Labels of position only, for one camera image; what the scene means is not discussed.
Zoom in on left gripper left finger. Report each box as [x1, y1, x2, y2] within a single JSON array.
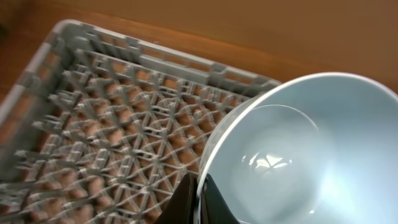
[[155, 174, 197, 224]]

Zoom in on grey dishwasher rack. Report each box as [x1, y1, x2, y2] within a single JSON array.
[[1, 20, 279, 223]]

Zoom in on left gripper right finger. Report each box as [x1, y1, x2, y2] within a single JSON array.
[[200, 174, 239, 224]]

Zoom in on light blue bowl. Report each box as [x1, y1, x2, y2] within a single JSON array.
[[197, 72, 397, 223]]

